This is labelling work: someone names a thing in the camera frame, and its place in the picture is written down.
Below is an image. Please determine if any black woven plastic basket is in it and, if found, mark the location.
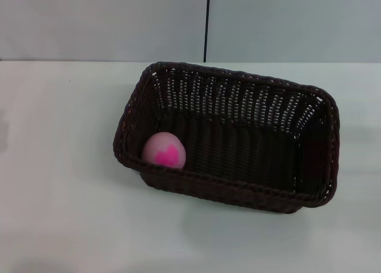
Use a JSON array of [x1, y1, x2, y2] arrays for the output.
[[112, 61, 341, 216]]

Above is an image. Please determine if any black vertical wall strip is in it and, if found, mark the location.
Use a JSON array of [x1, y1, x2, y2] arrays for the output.
[[203, 0, 211, 62]]

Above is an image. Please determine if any pink ball with magenta patch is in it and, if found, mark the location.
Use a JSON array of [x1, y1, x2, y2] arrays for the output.
[[142, 131, 187, 170]]

